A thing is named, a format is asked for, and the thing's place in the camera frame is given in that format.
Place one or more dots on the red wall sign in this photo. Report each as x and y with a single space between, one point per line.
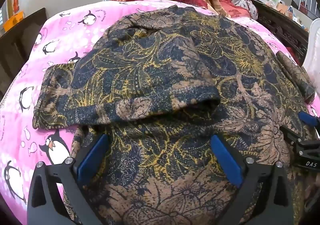
15 3

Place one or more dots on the dark carved wooden headboard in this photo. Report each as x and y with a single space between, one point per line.
282 27

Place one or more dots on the orange box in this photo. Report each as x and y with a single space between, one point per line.
13 21

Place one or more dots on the dark wooden cabinet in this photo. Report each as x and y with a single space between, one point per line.
22 37

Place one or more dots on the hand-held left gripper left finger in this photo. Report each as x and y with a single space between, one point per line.
93 157

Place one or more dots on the pink penguin printed blanket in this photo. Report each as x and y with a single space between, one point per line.
62 34

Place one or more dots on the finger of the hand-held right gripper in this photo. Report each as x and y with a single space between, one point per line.
308 119
290 136

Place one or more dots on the white plastic chair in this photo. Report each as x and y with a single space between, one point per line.
313 47

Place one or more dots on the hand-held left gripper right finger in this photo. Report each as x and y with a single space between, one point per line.
226 160

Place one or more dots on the dark floral patterned garment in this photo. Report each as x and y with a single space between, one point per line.
160 77

